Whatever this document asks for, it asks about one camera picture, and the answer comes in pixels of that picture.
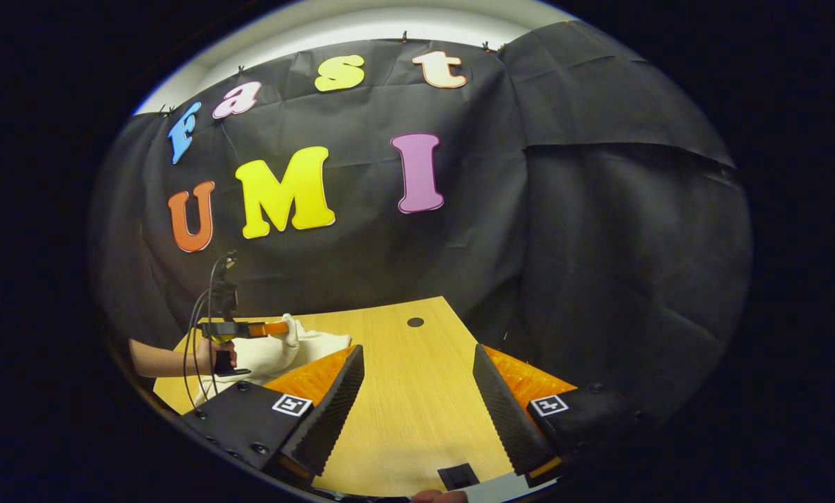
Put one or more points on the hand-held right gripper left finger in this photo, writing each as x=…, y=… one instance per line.
x=333, y=419

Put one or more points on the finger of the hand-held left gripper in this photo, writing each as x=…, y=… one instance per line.
x=270, y=328

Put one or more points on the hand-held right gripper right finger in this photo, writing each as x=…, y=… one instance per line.
x=511, y=419

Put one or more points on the cream sweatshirt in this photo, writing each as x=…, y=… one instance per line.
x=270, y=353

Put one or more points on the black backdrop cloth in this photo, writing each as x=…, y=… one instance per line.
x=599, y=244

